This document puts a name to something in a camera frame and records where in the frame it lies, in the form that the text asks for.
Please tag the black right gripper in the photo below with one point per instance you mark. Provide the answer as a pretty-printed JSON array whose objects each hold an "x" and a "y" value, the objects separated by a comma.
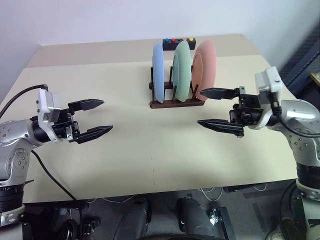
[{"x": 247, "y": 112}]

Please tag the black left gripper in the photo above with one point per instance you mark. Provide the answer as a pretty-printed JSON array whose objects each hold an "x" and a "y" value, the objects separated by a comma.
[{"x": 65, "y": 125}]

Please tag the pink-red plate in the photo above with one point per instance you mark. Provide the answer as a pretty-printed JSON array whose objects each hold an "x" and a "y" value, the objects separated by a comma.
[{"x": 203, "y": 70}]

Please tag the green plate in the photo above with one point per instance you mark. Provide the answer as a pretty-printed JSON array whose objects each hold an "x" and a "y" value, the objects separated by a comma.
[{"x": 181, "y": 72}]

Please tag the blue plate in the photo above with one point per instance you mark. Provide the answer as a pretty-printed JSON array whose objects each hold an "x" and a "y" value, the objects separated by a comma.
[{"x": 158, "y": 75}]

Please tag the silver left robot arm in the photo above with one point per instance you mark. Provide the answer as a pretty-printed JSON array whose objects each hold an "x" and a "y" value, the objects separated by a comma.
[{"x": 15, "y": 130}]

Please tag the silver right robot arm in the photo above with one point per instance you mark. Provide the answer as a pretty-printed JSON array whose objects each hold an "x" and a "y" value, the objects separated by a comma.
[{"x": 297, "y": 112}]

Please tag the brown wooden plate rack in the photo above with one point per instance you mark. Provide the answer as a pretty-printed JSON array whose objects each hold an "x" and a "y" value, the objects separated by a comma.
[{"x": 175, "y": 104}]

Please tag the black button box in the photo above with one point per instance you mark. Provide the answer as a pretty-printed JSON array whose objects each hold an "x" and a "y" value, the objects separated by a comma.
[{"x": 170, "y": 46}]

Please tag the yellow wooden object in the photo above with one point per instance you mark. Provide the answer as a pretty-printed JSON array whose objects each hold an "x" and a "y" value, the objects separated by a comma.
[{"x": 316, "y": 78}]

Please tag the dark grey rounded shape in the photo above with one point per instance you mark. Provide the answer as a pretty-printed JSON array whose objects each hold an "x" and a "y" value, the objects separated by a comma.
[
  {"x": 192, "y": 220},
  {"x": 133, "y": 220}
]

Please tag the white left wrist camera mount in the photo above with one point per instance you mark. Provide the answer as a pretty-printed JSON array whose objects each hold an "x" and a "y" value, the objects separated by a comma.
[{"x": 48, "y": 102}]

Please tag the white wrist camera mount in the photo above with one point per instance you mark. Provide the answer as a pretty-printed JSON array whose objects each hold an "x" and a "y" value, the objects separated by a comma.
[
  {"x": 272, "y": 80},
  {"x": 48, "y": 102}
]

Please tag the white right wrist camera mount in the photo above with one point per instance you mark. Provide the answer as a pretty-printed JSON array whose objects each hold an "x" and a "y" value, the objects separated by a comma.
[{"x": 272, "y": 80}]

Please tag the dark metal shelf frame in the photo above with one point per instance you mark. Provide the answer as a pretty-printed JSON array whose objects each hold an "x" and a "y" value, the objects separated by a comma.
[{"x": 305, "y": 55}]

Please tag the black bracket with metal clip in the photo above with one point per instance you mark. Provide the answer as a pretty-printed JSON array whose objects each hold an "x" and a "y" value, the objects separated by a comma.
[{"x": 225, "y": 222}]

